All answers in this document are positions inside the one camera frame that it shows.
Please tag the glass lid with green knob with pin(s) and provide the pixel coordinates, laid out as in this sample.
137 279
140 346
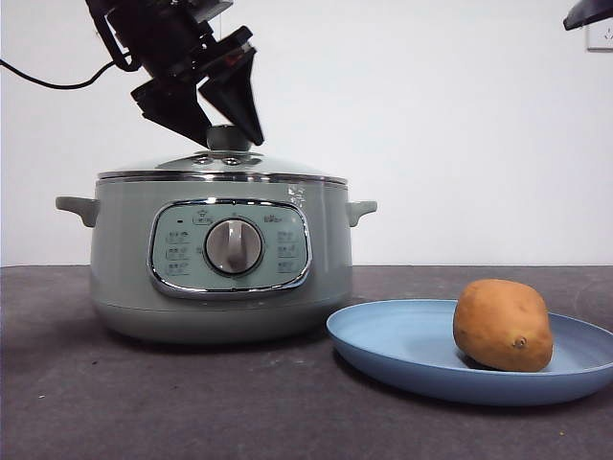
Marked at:
225 139

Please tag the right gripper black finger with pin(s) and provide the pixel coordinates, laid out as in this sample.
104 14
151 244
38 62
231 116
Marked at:
589 12

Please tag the pale green electric steamer pot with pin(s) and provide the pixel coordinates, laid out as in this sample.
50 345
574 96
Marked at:
124 268

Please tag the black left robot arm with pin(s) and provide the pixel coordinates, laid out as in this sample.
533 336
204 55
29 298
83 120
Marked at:
153 38

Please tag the blue round plate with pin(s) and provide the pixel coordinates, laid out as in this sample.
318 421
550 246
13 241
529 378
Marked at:
407 345

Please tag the white wall socket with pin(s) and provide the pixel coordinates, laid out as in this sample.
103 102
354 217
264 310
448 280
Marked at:
601 40

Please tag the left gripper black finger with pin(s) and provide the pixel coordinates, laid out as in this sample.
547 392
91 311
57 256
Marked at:
234 93
167 105

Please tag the brown potato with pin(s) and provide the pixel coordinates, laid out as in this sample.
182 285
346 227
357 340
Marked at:
503 326

